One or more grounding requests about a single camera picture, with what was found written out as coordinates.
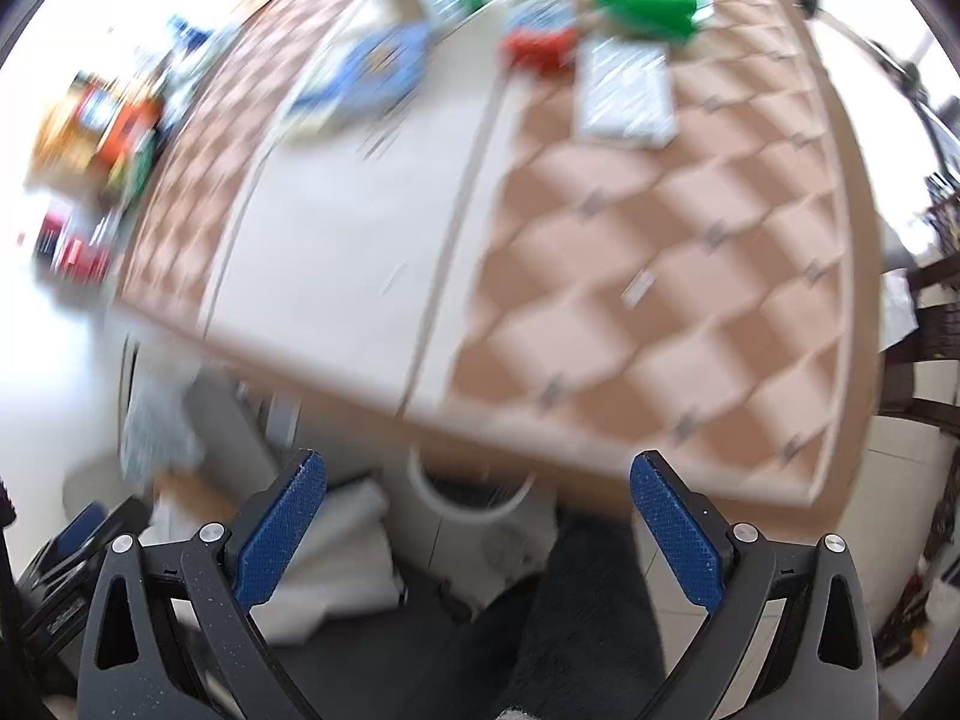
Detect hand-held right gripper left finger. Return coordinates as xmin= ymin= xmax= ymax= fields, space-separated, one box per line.
xmin=77 ymin=448 xmax=329 ymax=720

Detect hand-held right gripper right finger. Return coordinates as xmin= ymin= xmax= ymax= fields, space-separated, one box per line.
xmin=628 ymin=450 xmax=880 ymax=720

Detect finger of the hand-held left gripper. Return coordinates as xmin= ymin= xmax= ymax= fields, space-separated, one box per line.
xmin=46 ymin=499 xmax=151 ymax=563

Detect white crumpled cloth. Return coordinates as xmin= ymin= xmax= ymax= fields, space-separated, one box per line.
xmin=255 ymin=480 xmax=402 ymax=646

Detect person's dark trouser leg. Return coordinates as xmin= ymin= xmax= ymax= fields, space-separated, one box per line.
xmin=442 ymin=514 xmax=665 ymax=720

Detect white round bin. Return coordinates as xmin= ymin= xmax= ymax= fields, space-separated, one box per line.
xmin=406 ymin=446 xmax=539 ymax=526

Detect red cans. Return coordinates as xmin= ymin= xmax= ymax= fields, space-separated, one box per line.
xmin=34 ymin=202 xmax=113 ymax=282

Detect dark wooden chair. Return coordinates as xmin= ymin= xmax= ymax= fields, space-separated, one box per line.
xmin=879 ymin=249 xmax=960 ymax=432

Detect checkered pattern table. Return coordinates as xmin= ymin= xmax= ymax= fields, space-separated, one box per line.
xmin=112 ymin=0 xmax=882 ymax=515

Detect pile of orange snack packets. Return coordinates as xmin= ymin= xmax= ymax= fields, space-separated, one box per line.
xmin=28 ymin=71 xmax=167 ymax=203

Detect silver white flat packet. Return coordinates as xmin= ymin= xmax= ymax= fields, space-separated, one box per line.
xmin=574 ymin=36 xmax=680 ymax=149

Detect blue and white packet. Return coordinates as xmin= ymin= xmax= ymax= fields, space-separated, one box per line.
xmin=281 ymin=19 xmax=432 ymax=140

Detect red small packet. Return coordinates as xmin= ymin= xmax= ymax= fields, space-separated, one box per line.
xmin=501 ymin=26 xmax=582 ymax=76

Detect small blue white packet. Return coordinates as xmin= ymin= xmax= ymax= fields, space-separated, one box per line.
xmin=510 ymin=0 xmax=578 ymax=32

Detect white metal rail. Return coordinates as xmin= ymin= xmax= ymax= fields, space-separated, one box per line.
xmin=780 ymin=0 xmax=942 ymax=121

